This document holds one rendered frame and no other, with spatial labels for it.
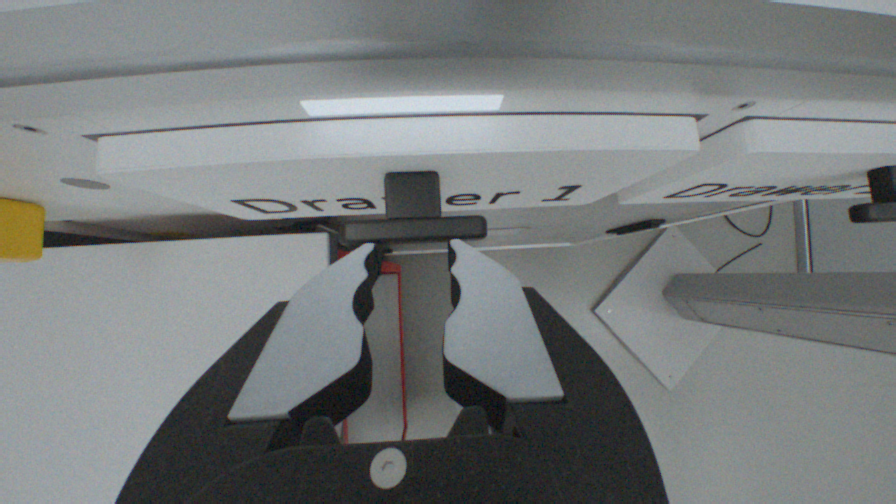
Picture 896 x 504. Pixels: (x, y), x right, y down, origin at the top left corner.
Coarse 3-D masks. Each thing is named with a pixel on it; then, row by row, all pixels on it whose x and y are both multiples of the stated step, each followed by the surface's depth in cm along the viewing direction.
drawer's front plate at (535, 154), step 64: (256, 128) 11; (320, 128) 12; (384, 128) 12; (448, 128) 12; (512, 128) 12; (576, 128) 12; (640, 128) 12; (192, 192) 14; (256, 192) 15; (320, 192) 16; (384, 192) 17; (448, 192) 17; (576, 192) 19
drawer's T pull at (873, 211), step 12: (876, 168) 16; (888, 168) 15; (876, 180) 16; (888, 180) 15; (876, 192) 16; (888, 192) 15; (864, 204) 15; (876, 204) 15; (888, 204) 15; (852, 216) 15; (864, 216) 15; (876, 216) 15; (888, 216) 14
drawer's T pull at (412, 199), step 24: (408, 192) 13; (432, 192) 13; (408, 216) 13; (432, 216) 13; (456, 216) 13; (480, 216) 13; (360, 240) 13; (384, 240) 13; (408, 240) 13; (432, 240) 13
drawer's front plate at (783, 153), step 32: (736, 128) 13; (768, 128) 13; (800, 128) 13; (832, 128) 13; (864, 128) 13; (704, 160) 15; (736, 160) 14; (768, 160) 14; (800, 160) 14; (832, 160) 14; (864, 160) 14; (640, 192) 20; (672, 192) 20; (736, 192) 21; (768, 192) 21; (800, 192) 22
